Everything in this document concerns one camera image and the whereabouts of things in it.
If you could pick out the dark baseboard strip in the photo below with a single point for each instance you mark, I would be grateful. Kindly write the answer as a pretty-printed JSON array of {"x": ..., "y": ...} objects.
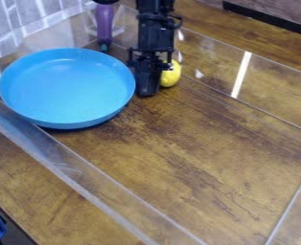
[{"x": 264, "y": 17}]

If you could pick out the purple eggplant toy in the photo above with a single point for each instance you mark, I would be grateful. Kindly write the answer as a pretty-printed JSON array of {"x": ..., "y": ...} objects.
[{"x": 105, "y": 16}]

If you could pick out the yellow lemon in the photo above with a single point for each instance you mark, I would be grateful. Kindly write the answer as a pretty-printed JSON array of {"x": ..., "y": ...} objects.
[{"x": 172, "y": 76}]

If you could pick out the clear acrylic enclosure wall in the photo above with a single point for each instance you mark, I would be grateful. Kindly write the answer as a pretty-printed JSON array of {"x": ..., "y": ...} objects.
[{"x": 196, "y": 167}]

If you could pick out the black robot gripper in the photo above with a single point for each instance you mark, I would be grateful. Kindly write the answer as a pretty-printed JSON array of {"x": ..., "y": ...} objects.
[{"x": 150, "y": 57}]

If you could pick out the blue round plastic plate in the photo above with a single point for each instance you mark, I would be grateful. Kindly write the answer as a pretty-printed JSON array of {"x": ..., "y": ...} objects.
[{"x": 67, "y": 88}]

